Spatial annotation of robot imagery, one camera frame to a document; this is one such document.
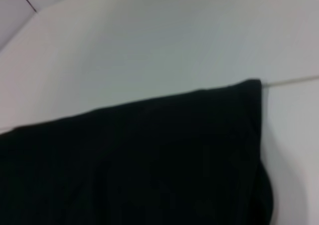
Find black shirt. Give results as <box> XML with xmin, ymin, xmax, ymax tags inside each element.
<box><xmin>0</xmin><ymin>78</ymin><xmax>275</xmax><ymax>225</ymax></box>

